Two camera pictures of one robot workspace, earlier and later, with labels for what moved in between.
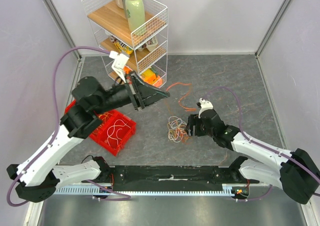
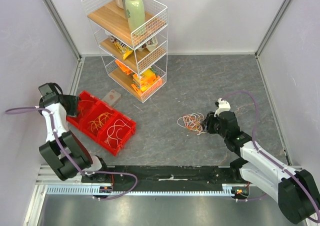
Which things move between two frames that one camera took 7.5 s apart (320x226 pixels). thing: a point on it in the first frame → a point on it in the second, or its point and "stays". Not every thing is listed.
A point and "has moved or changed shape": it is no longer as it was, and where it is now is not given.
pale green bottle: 135,7 stays
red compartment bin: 115,130 stays
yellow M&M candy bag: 123,48 stays
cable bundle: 177,129 has moved or changed shape
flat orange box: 126,70 stays
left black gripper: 138,90 → 73,100
